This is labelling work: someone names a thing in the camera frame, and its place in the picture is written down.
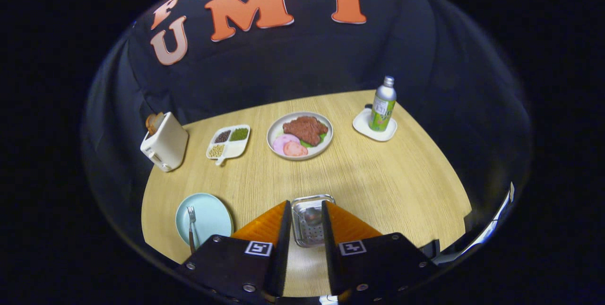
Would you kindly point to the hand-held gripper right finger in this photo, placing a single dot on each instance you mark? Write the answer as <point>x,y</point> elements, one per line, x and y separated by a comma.
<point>329,248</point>

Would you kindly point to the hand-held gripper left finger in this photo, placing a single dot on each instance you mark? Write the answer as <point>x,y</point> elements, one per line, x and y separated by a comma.
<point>285,248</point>

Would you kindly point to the metal mesh basket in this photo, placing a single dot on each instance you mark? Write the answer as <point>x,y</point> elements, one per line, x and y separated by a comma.
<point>307,236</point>

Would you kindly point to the light blue plate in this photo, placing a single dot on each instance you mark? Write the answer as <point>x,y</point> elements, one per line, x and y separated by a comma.
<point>212,220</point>

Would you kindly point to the reddish pink ham slice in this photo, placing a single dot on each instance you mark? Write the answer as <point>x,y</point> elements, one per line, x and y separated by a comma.
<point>295,149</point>

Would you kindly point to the green lettuce leaf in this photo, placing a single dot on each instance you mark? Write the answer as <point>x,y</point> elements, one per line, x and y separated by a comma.
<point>308,144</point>

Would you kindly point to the beige round plate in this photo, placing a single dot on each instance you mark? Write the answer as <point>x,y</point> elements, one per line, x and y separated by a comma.
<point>326,142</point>

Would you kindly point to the pale pink ham slice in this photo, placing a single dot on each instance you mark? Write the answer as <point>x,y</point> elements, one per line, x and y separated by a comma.
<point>280,142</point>

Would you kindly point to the white divided dish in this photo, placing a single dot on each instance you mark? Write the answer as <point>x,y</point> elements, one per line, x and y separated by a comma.
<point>234,149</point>

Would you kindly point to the pile of yellow beans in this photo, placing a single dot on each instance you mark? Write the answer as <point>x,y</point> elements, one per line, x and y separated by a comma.
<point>216,150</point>

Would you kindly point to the brown steak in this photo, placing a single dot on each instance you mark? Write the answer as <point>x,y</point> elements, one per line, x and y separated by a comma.
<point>305,129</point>

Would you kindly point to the pile of green beans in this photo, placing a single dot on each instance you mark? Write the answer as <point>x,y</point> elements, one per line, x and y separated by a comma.
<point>239,134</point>

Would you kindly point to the white square coaster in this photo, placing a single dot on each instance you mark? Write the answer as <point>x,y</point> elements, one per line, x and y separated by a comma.
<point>361,125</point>

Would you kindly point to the pile of dark beans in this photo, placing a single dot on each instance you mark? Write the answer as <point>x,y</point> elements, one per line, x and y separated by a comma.
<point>222,136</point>

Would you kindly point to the green aluminium bottle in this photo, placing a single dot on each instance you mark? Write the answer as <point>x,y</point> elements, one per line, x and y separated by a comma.
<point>382,108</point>

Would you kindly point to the white toaster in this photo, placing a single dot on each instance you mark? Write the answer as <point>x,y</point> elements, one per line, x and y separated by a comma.
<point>168,146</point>

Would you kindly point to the toasted bread slice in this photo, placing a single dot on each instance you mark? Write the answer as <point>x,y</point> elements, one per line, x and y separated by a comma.
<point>153,123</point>

